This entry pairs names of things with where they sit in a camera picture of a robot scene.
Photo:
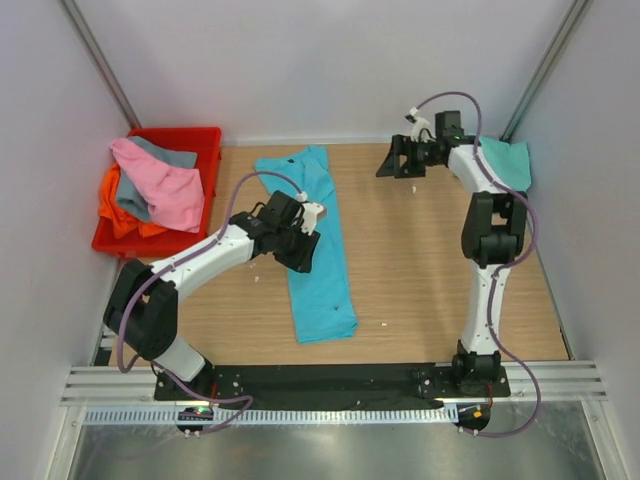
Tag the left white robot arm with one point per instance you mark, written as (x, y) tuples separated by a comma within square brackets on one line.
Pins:
[(143, 307)]

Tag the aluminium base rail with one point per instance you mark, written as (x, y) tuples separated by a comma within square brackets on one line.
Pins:
[(100, 386)]

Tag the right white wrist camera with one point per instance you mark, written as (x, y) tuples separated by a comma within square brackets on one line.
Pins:
[(419, 125)]

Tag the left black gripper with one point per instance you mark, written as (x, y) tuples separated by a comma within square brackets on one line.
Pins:
[(293, 245)]

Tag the right aluminium frame post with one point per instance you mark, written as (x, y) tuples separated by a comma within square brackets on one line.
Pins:
[(560, 40)]

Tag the pink t shirt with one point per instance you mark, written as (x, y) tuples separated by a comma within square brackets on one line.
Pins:
[(175, 196)]

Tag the left aluminium frame post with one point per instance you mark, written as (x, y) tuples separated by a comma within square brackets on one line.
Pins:
[(91, 45)]

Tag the aluminium frame post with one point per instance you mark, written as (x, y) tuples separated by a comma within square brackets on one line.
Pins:
[(91, 45), (560, 40)]

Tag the orange t shirt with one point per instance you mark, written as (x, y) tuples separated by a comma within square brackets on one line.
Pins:
[(123, 222)]

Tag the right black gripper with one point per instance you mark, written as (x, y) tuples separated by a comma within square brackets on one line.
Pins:
[(405, 156)]

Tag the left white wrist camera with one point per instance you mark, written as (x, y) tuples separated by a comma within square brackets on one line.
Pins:
[(312, 213)]

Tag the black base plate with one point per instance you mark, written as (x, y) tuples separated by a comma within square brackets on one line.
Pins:
[(351, 387)]

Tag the white slotted cable duct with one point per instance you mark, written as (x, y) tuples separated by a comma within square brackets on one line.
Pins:
[(197, 416)]

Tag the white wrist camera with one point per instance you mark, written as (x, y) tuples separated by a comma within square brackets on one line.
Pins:
[(419, 125), (312, 213)]

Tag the bright blue t shirt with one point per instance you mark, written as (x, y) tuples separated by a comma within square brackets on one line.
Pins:
[(320, 300)]

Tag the folded teal t shirt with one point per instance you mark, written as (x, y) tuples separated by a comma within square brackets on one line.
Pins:
[(510, 163)]

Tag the grey t shirt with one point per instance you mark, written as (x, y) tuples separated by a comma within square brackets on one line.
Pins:
[(127, 196)]

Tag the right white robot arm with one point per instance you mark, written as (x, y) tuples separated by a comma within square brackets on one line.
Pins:
[(492, 238)]

